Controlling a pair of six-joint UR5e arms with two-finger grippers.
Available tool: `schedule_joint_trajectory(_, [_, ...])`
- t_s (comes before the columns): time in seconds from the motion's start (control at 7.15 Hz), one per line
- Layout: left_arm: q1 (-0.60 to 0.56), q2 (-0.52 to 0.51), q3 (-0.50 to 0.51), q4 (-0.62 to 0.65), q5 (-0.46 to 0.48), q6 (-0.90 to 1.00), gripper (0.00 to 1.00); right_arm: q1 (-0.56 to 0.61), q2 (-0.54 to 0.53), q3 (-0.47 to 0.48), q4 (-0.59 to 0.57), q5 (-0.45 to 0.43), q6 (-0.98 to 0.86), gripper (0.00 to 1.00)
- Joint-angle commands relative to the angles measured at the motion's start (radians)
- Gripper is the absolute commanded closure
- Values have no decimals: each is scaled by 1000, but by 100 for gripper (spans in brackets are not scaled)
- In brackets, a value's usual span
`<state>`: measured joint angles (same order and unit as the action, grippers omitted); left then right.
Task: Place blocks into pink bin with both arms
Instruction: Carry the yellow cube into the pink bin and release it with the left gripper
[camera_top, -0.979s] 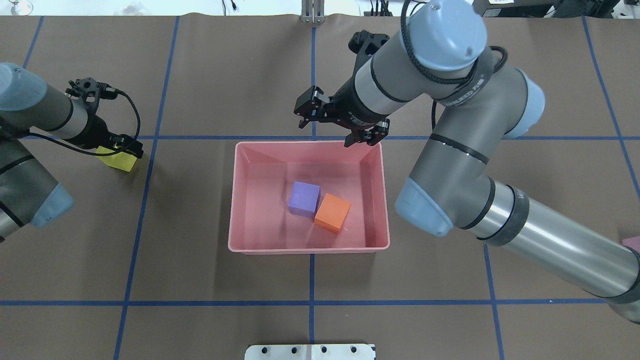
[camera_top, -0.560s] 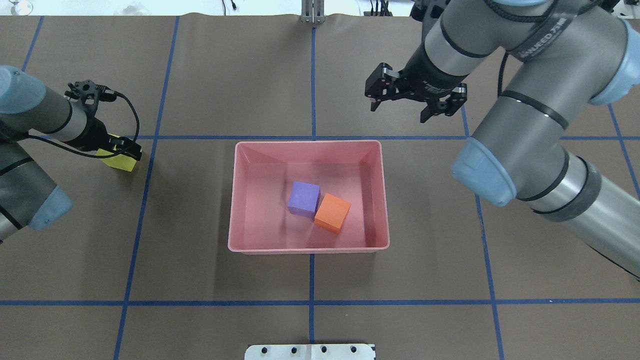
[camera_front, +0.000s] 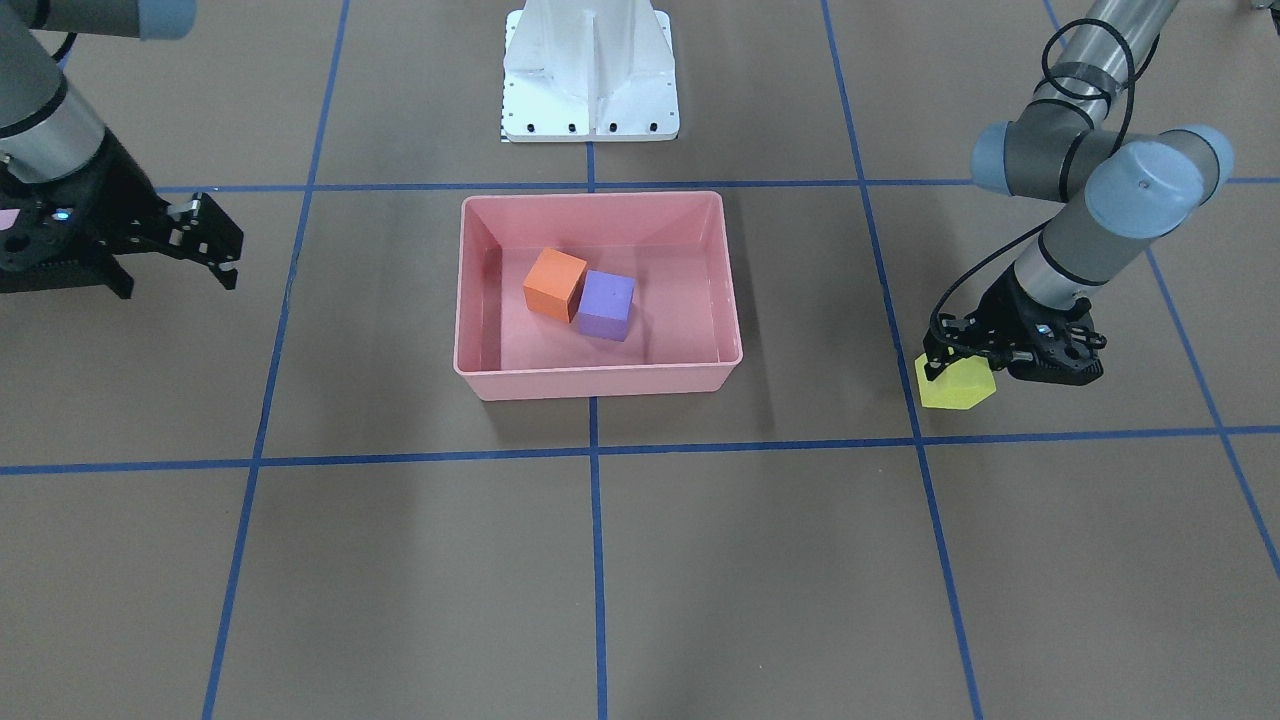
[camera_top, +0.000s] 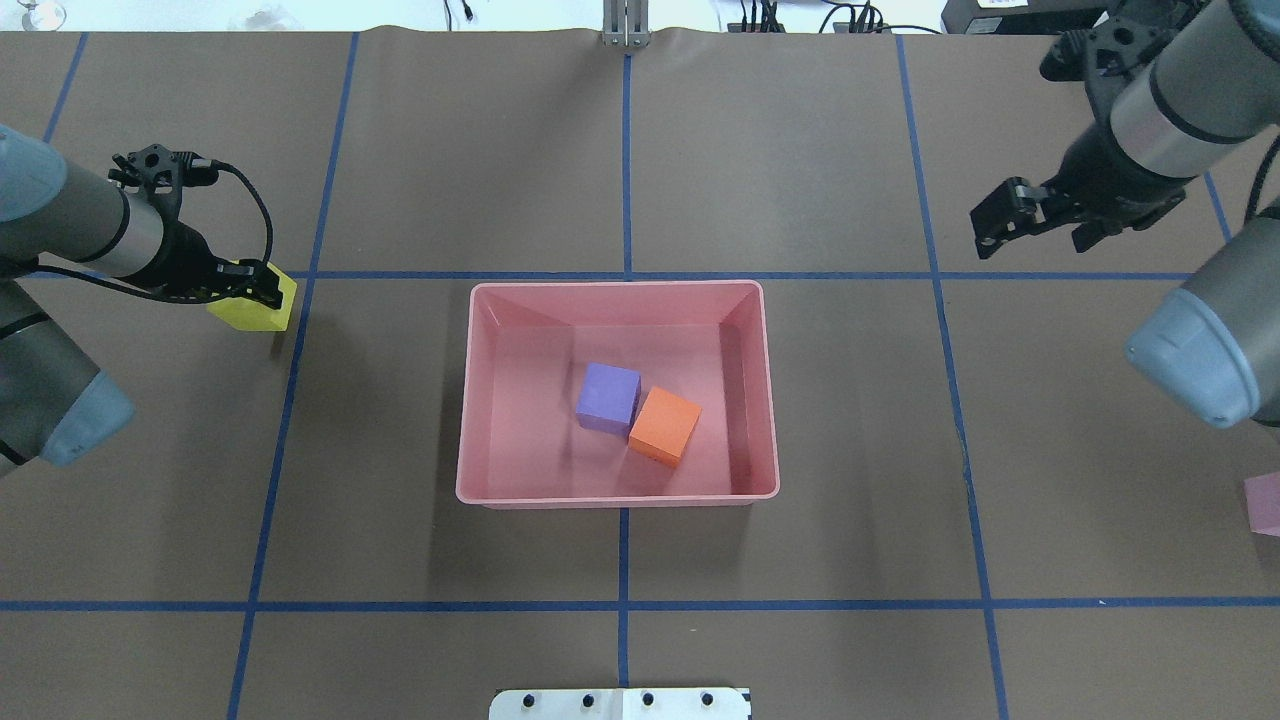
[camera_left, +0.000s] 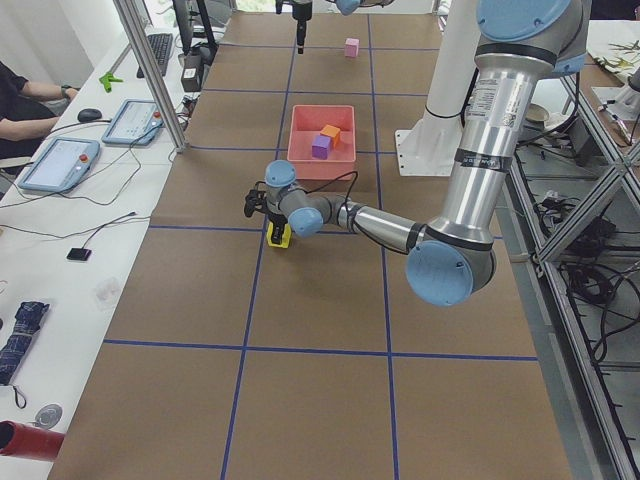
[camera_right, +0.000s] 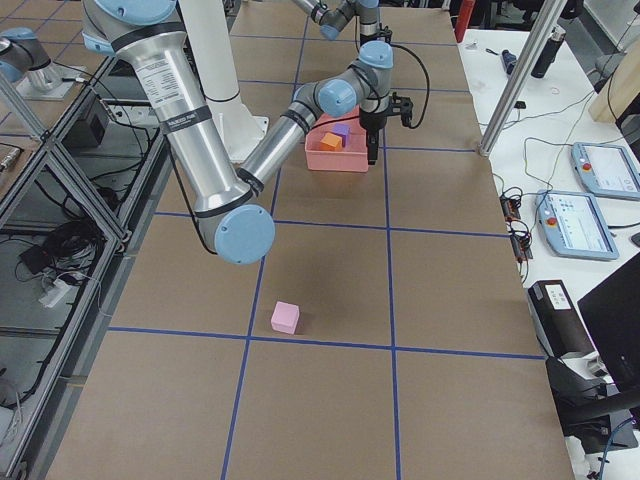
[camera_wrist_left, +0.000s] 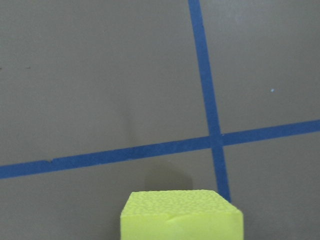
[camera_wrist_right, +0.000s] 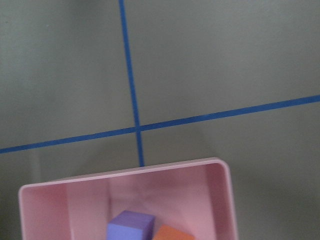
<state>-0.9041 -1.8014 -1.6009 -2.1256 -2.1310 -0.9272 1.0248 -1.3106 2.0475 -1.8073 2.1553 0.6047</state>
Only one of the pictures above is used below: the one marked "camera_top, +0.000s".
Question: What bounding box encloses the white camera stand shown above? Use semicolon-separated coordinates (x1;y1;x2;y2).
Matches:
488;687;753;719

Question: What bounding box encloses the orange block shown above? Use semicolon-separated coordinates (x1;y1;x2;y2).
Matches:
627;386;703;469

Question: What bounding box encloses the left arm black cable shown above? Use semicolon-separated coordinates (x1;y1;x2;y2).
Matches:
29;158;275;301

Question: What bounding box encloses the purple block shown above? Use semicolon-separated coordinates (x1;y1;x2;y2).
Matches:
575;363;643;436

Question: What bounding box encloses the pink block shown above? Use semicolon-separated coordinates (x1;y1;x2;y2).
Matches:
1243;471;1279;537

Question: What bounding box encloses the yellow block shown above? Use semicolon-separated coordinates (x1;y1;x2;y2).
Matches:
206;263;298;333

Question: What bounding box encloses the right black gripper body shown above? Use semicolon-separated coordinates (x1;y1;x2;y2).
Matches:
1039;15;1188;231

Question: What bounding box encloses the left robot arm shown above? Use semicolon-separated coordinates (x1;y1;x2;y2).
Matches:
1;127;298;474

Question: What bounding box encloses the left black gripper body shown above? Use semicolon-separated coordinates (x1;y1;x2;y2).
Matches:
108;143;236;301

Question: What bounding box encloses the pink plastic bin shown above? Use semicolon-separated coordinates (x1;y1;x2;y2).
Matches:
454;279;781;509

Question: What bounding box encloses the aluminium frame post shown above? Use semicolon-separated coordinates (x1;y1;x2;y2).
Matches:
600;0;652;51

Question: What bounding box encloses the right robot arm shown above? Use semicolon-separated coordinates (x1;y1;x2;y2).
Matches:
969;1;1279;428

